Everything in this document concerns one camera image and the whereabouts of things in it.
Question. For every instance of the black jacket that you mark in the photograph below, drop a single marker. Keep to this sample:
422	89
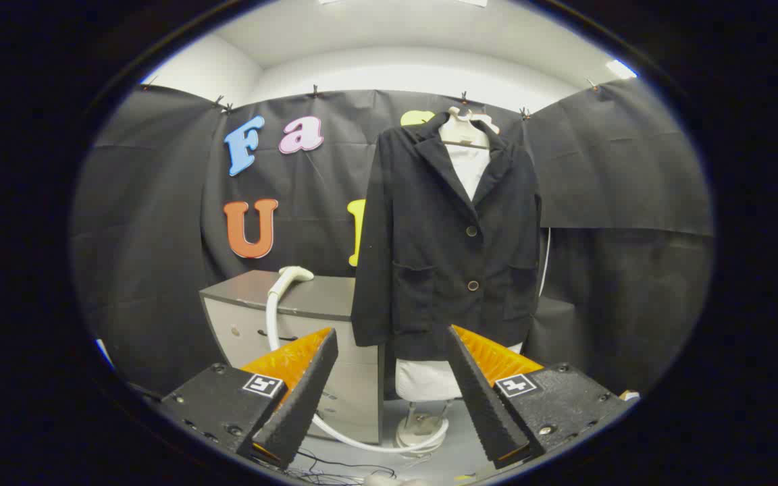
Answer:
429	270

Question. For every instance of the white dress form mannequin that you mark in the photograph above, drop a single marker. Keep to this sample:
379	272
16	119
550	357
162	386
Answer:
468	169

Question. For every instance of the ceiling light panel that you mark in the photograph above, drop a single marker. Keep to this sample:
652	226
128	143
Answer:
622	68

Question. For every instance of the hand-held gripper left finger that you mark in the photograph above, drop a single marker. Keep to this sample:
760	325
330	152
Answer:
301	405

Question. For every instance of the grey drawer cabinet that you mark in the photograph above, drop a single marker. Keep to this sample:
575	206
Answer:
321	297

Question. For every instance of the black backdrop cloth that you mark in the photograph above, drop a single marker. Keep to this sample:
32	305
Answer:
159	236

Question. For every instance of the brown cardboard box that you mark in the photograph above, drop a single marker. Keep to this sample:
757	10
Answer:
629	395

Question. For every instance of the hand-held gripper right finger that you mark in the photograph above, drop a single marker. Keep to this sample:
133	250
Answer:
483	405

